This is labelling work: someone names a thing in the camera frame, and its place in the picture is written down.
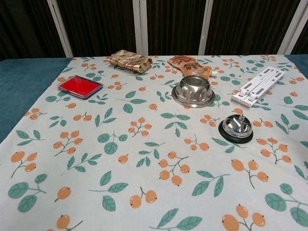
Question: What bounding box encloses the fruit and leaf patterned tablecloth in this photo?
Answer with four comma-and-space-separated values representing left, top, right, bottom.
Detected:
0, 54, 308, 231

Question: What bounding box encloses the chrome desk call bell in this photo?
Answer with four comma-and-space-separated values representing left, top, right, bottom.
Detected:
218, 114, 254, 144

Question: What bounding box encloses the upturned stainless steel bowl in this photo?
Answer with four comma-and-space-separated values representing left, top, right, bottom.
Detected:
171, 75, 216, 108

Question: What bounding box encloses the gold foil snack package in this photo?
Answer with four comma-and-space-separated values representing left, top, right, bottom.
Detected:
108, 50, 154, 74

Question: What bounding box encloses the orange spouted sauce pouch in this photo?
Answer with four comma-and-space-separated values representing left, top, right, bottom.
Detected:
168, 55, 219, 79

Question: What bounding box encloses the red ink stamp pad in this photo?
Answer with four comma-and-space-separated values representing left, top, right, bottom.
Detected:
58, 75, 103, 99

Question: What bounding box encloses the white folding laptop stand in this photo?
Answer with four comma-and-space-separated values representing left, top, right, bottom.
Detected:
231, 67, 287, 108

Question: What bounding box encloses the white folding screen frame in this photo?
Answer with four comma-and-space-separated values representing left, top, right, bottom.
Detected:
47, 0, 308, 58

